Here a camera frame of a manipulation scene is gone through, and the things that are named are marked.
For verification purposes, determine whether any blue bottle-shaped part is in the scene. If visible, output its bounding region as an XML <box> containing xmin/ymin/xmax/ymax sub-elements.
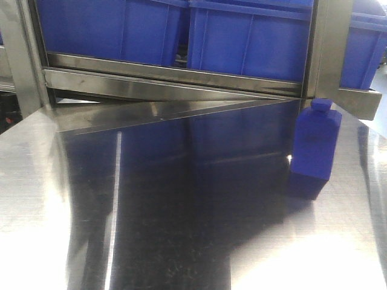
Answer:
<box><xmin>290</xmin><ymin>98</ymin><xmax>342</xmax><ymax>180</ymax></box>

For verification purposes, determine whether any blue plastic bin left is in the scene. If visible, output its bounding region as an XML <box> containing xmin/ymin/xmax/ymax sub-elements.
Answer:
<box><xmin>37</xmin><ymin>1</ymin><xmax>188</xmax><ymax>66</ymax></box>

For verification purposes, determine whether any blue plastic bin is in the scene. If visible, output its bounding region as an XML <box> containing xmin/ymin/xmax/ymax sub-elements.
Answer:
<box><xmin>187</xmin><ymin>1</ymin><xmax>311</xmax><ymax>82</ymax></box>
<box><xmin>340</xmin><ymin>13</ymin><xmax>386</xmax><ymax>90</ymax></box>
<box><xmin>37</xmin><ymin>1</ymin><xmax>188</xmax><ymax>66</ymax></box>

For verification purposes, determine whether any blue plastic bin middle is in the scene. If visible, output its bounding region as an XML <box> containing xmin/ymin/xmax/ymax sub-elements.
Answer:
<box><xmin>187</xmin><ymin>1</ymin><xmax>311</xmax><ymax>82</ymax></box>

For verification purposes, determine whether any blue plastic bin far right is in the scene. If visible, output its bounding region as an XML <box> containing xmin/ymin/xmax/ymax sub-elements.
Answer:
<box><xmin>340</xmin><ymin>13</ymin><xmax>386</xmax><ymax>90</ymax></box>

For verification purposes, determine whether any stainless steel shelf frame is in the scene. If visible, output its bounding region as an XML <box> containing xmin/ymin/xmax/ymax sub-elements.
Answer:
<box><xmin>1</xmin><ymin>1</ymin><xmax>386</xmax><ymax>132</ymax></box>

